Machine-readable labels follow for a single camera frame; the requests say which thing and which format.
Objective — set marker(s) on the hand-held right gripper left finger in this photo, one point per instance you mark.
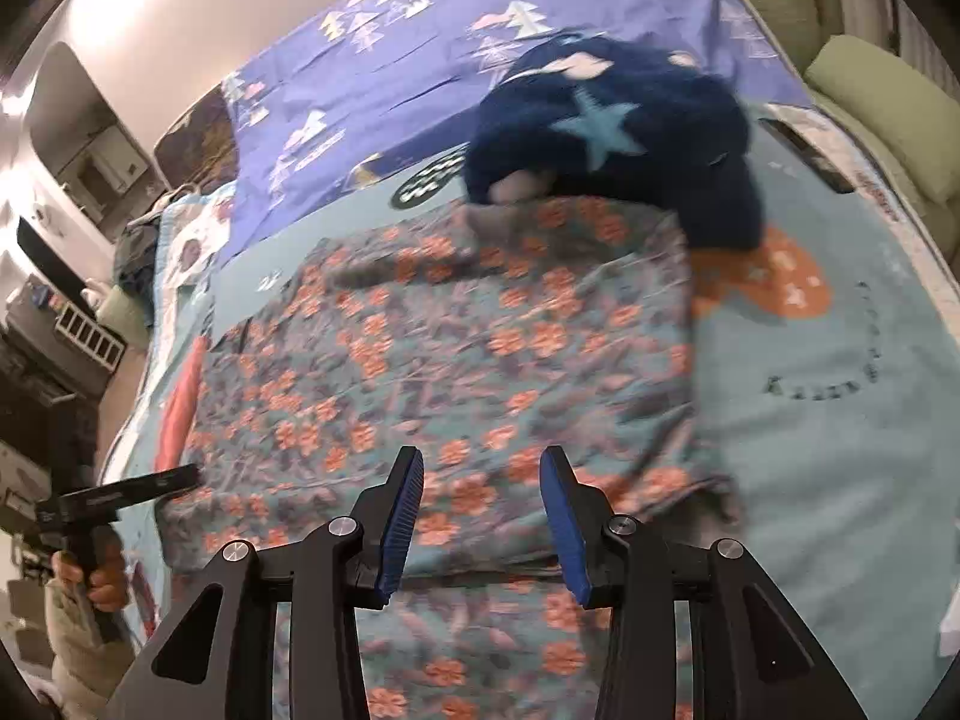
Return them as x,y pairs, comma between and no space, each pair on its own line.
397,525

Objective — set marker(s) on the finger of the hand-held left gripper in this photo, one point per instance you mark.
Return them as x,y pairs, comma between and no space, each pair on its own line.
142,486

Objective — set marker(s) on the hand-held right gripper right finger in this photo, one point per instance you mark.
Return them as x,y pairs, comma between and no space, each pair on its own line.
564,525

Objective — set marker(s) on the floral print shirt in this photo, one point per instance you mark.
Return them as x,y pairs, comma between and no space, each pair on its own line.
450,360

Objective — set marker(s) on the person's left forearm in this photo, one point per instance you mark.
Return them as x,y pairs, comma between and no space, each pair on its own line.
86,660

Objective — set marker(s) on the pile of dark clothes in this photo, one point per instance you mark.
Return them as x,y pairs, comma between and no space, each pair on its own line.
139,255

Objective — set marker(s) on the person's left hand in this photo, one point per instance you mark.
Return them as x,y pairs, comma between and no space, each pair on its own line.
112,577

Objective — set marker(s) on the pink folded cloth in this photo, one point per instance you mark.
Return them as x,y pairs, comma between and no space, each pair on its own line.
180,412

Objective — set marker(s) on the white rack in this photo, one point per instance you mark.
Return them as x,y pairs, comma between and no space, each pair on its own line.
90,334

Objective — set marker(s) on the green cushion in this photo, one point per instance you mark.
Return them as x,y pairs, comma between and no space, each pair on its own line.
765,7
892,112
124,319

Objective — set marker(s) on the white patchwork quilt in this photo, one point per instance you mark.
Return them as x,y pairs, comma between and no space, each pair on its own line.
187,247

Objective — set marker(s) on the teal printed blanket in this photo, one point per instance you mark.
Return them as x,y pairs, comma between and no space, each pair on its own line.
825,465

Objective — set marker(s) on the white kitchen cabinet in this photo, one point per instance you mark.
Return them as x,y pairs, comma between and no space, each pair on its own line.
101,161

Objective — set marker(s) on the dark brown printed mattress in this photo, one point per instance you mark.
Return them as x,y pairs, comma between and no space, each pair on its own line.
199,142

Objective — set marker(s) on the navy star fleece garment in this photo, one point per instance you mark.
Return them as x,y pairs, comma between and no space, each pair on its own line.
637,165

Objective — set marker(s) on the purple tree print sheet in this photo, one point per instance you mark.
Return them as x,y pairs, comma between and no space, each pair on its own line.
420,67

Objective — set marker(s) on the pleated curtain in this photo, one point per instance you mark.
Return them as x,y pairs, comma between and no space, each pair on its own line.
922,37

